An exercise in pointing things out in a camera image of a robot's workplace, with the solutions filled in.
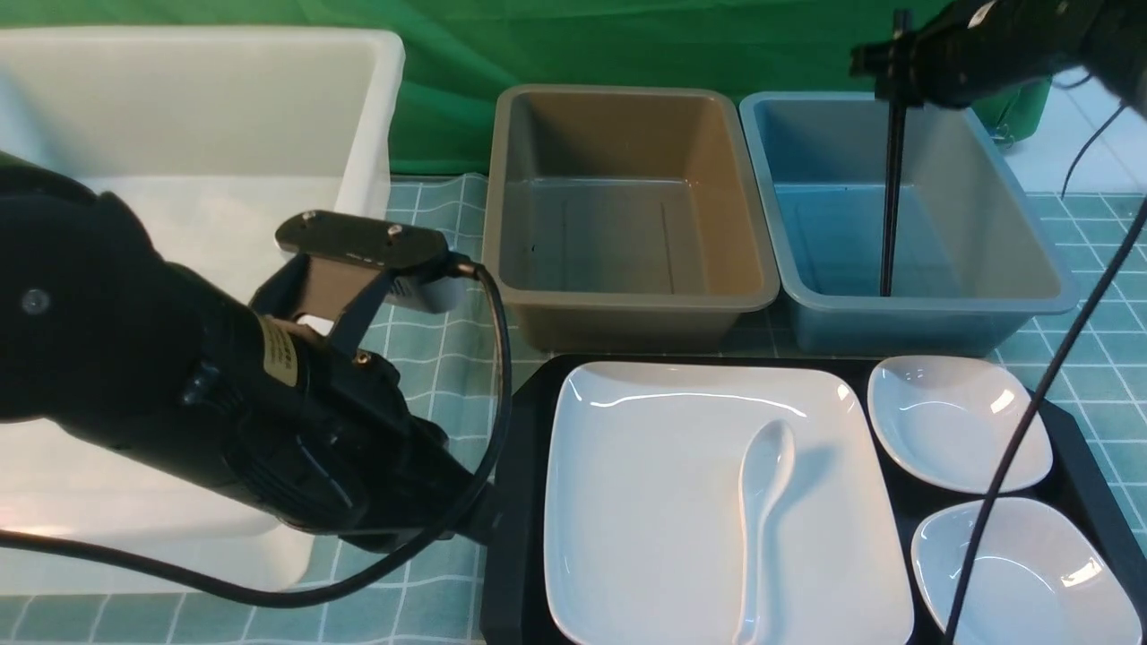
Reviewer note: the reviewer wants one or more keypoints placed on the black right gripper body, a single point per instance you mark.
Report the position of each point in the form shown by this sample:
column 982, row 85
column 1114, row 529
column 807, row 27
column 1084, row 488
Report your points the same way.
column 969, row 51

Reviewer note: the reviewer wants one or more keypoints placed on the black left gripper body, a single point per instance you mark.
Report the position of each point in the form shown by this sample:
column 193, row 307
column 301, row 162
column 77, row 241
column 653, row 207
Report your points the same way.
column 323, row 442

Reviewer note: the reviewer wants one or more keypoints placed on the black chopstick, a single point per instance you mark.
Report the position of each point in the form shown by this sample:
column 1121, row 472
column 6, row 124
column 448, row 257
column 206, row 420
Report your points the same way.
column 895, row 134

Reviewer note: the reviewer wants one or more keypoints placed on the large white square plate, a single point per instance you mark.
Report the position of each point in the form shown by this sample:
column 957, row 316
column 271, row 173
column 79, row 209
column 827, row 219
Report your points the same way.
column 642, row 526

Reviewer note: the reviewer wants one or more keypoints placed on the small white dish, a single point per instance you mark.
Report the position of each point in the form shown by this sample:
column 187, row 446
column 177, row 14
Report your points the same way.
column 946, row 420
column 1037, row 579

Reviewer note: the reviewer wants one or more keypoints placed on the white ceramic spoon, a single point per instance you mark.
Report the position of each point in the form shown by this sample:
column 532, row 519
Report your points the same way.
column 765, row 471

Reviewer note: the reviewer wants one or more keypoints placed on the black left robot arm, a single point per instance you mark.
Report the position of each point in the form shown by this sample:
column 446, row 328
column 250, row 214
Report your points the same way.
column 100, row 333

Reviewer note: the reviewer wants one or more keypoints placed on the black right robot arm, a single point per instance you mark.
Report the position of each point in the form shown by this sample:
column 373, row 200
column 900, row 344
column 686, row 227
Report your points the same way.
column 1111, row 47

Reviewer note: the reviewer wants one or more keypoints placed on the blue plastic bin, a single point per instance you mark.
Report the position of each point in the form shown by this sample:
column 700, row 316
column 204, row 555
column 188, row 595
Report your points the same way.
column 971, row 265

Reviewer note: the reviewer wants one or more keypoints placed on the teal checkered tablecloth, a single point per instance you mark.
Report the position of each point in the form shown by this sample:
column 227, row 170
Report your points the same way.
column 446, row 363

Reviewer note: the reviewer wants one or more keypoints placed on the large white plastic tub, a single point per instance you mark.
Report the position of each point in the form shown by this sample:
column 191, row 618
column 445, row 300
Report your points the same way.
column 214, row 135

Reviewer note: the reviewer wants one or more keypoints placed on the brown plastic bin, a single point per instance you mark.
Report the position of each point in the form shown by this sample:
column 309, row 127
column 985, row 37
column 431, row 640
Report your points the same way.
column 624, row 219

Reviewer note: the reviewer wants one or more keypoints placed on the green backdrop cloth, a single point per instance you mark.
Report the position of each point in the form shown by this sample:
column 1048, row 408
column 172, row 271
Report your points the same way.
column 461, row 55

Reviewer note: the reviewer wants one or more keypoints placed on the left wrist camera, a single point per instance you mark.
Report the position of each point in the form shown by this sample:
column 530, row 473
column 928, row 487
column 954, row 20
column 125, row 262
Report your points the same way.
column 343, row 268

